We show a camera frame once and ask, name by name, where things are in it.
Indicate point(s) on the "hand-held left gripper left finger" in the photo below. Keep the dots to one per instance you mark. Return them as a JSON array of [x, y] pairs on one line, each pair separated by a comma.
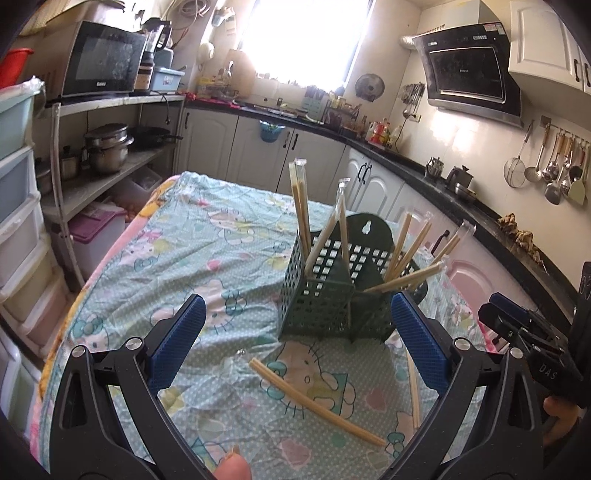
[[178, 341]]

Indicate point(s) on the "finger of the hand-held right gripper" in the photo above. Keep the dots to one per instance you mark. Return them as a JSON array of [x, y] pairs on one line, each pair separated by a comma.
[[503, 327], [510, 307]]

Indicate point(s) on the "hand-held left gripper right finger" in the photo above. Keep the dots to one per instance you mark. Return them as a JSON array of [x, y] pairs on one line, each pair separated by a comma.
[[420, 346]]

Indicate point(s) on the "wooden chopstick pair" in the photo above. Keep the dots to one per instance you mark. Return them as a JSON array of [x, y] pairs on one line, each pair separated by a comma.
[[344, 230], [399, 244], [455, 240], [415, 406], [406, 277], [321, 242], [314, 406], [299, 203], [415, 247]]

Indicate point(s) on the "green plastic utensil holder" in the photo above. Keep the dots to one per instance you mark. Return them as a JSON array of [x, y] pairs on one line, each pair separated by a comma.
[[318, 300]]

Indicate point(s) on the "row of hanging cooking utensils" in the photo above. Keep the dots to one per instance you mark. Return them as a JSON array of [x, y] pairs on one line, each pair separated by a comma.
[[554, 189]]

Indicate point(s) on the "person's right hand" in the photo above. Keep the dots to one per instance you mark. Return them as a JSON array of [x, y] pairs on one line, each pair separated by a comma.
[[561, 417]]

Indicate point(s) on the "person's left hand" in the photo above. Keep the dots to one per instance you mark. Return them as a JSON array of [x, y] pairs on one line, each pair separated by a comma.
[[233, 468]]

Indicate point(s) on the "ginger root pile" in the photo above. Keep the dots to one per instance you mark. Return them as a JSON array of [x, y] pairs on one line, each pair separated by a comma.
[[524, 240]]

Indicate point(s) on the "cartoon printed tablecloth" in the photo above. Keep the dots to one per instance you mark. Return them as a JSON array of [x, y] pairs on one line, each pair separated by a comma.
[[184, 240]]

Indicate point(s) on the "steel ladle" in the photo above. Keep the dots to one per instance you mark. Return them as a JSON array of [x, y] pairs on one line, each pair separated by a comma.
[[533, 173]]

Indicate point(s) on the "steel pot with lid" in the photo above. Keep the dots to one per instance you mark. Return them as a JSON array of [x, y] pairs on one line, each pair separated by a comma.
[[461, 177]]

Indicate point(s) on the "purple lid storage box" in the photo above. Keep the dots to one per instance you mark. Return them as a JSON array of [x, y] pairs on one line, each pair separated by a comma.
[[94, 230]]

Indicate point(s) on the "steel kettle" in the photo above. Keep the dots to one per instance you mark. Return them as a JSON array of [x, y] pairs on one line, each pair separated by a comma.
[[435, 167]]

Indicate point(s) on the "clear storage box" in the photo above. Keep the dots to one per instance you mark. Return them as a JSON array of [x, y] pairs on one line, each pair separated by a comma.
[[138, 184]]

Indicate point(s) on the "large steel stockpot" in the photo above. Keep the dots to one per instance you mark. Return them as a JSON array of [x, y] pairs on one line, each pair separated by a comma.
[[108, 152]]

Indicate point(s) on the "yellow oil bottle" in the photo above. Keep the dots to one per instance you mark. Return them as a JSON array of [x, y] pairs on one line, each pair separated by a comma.
[[396, 138]]

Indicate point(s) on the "small steel pot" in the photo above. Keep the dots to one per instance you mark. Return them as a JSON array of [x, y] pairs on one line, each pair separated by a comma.
[[70, 167]]

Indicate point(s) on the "black frying pan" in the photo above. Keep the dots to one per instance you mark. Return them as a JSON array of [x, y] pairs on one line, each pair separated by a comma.
[[150, 136]]

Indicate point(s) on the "red bottle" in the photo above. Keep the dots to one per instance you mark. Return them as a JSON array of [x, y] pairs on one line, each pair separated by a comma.
[[378, 131]]

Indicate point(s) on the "plastic drawer unit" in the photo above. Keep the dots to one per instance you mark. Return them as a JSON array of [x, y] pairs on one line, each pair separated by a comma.
[[18, 184]]

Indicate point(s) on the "blue hanging basket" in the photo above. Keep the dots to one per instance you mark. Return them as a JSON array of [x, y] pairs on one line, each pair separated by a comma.
[[271, 131]]

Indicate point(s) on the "small hanging utensil set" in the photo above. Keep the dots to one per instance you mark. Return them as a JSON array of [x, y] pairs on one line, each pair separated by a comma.
[[413, 94]]

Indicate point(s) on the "range hood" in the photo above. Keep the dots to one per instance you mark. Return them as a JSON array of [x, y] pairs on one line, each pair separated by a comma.
[[466, 69]]

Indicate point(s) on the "metal spice rack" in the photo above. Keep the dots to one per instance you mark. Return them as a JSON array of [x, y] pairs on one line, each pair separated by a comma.
[[344, 115]]

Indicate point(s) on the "white shelf rack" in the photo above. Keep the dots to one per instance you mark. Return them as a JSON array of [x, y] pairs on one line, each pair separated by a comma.
[[115, 99]]

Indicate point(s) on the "blue plastic box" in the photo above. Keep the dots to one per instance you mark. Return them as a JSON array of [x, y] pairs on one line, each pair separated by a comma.
[[166, 78]]

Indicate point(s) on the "knife block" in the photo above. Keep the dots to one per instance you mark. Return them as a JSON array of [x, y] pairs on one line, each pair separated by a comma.
[[314, 99]]

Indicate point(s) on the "light cutting board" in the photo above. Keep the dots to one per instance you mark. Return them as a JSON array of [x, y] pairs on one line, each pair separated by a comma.
[[242, 76]]

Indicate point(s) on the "black microwave oven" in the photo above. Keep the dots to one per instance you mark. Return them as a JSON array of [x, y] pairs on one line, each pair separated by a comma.
[[101, 60]]

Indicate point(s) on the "blender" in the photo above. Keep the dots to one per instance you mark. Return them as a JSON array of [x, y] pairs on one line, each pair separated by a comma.
[[154, 37]]

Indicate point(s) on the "red plastic basin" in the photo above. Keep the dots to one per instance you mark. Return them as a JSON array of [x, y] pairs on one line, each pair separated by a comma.
[[14, 67]]

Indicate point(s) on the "bright window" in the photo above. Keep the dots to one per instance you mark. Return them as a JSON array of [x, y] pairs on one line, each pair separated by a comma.
[[304, 37]]

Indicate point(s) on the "dark wall fan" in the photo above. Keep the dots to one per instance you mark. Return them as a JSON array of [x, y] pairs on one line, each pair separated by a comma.
[[369, 86]]

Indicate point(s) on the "white wall cabinet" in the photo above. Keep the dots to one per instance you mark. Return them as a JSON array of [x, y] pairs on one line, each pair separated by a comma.
[[545, 41]]

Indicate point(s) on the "white round wall appliance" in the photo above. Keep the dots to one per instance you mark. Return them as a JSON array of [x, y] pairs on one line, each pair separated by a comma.
[[206, 51]]

